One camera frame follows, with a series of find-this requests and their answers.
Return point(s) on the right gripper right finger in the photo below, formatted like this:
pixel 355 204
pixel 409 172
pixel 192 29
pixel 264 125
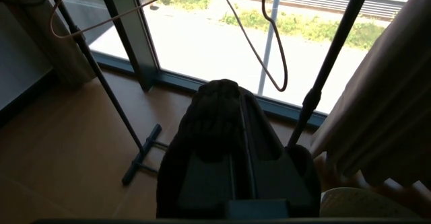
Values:
pixel 269 170

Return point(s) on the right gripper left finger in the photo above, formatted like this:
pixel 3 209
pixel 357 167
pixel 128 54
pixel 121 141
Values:
pixel 208 180

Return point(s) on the black garment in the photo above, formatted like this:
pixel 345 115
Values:
pixel 215 116

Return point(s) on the black clothes rack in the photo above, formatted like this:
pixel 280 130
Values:
pixel 141 155

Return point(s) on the white laundry basket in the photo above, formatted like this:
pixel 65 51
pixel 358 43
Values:
pixel 363 204

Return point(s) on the brown curtain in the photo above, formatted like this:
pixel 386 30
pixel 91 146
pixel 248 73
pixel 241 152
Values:
pixel 387 99
pixel 60 56

